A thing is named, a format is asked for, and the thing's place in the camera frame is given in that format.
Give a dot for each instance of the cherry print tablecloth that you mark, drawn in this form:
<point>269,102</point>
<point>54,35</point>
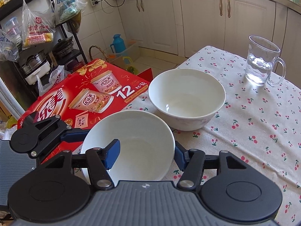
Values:
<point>259,125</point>

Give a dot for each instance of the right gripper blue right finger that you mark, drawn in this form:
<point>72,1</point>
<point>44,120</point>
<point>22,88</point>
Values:
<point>191,163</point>

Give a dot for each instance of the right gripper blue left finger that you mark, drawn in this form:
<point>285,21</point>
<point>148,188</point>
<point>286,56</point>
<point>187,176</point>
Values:
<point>99,161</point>

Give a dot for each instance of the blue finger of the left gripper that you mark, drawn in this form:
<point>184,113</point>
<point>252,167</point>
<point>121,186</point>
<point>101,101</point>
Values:
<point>38,139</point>

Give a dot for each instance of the white kitchen cabinets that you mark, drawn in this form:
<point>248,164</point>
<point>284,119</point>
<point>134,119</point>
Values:
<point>182,27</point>

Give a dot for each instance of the red milk tea carton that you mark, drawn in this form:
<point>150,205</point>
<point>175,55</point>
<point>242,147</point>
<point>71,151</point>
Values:
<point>87,96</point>

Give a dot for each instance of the black metal shelf rack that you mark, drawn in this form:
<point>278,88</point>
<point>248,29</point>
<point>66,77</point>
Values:
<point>16,94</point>

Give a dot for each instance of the teal thermos jug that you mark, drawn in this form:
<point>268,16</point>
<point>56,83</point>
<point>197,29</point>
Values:
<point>118,44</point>

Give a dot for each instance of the white bowl pink flowers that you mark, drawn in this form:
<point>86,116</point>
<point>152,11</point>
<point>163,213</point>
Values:
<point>146,145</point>

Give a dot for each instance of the white bowl floral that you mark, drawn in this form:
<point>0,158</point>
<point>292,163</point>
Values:
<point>187,99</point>

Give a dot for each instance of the plastic bag with snacks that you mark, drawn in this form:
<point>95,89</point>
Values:
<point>37,27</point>

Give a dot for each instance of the hanging bag with blue print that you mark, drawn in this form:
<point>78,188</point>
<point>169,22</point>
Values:
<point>67,9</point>

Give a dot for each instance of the glass mug with water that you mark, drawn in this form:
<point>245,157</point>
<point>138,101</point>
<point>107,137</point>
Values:
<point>262,57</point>

